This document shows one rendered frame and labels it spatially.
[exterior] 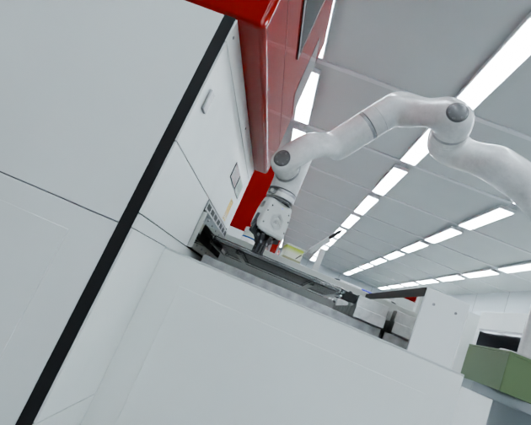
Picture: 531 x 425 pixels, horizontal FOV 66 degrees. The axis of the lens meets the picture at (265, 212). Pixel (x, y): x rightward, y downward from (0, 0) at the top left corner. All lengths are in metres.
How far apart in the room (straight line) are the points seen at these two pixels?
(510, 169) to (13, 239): 1.08
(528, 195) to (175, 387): 0.93
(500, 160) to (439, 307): 0.43
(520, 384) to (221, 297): 0.62
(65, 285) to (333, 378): 0.49
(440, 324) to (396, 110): 0.59
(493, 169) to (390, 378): 0.61
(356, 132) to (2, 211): 0.87
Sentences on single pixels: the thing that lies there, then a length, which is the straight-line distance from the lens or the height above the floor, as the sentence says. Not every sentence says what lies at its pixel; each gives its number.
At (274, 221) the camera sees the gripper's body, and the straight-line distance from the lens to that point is 1.14.
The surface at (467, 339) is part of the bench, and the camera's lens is 7.76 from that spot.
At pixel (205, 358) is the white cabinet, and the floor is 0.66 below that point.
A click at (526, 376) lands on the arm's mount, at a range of 1.01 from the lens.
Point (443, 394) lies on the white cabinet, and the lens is 0.89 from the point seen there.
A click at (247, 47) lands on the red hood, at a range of 0.84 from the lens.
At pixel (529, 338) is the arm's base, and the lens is 1.13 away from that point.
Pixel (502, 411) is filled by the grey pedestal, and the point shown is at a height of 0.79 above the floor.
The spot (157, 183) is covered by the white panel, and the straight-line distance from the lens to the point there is 0.67.
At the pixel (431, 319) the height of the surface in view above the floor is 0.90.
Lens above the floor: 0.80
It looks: 12 degrees up
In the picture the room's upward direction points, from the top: 23 degrees clockwise
